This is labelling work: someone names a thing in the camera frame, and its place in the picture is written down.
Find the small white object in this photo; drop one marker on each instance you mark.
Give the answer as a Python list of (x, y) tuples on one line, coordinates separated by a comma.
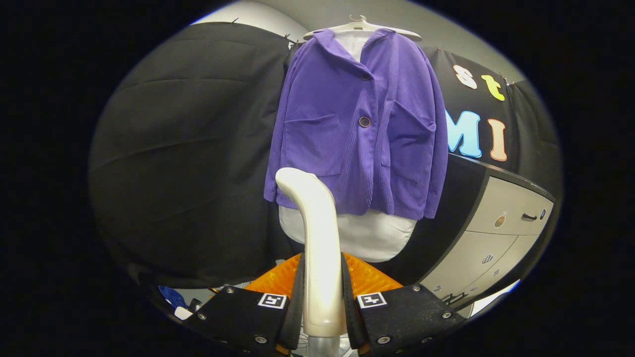
[(182, 313)]

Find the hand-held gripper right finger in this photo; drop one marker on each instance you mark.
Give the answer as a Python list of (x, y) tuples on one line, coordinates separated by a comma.
[(402, 317)]

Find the cream plastic clothes hanger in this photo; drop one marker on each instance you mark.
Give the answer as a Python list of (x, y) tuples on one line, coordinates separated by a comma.
[(362, 26)]

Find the grey cabinet with dark top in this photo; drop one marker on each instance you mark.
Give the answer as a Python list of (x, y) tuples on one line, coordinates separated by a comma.
[(496, 238)]

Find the white garment steamer head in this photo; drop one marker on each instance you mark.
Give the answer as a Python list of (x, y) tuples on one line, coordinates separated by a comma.
[(320, 248)]

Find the blue cloth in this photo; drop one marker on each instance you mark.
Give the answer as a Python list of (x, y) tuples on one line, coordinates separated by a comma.
[(171, 296)]

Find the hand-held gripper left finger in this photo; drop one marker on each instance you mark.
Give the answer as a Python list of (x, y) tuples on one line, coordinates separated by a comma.
[(248, 317)]

